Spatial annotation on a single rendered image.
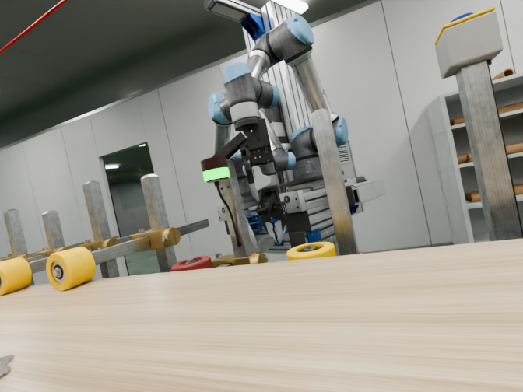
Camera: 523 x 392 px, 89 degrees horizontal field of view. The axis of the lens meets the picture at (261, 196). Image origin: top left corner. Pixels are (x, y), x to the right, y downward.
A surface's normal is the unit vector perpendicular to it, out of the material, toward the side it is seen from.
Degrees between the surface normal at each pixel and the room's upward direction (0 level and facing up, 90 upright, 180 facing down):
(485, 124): 90
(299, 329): 0
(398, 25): 90
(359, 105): 90
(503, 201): 90
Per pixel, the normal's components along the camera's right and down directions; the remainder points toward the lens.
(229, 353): -0.21, -0.98
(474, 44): -0.39, 0.09
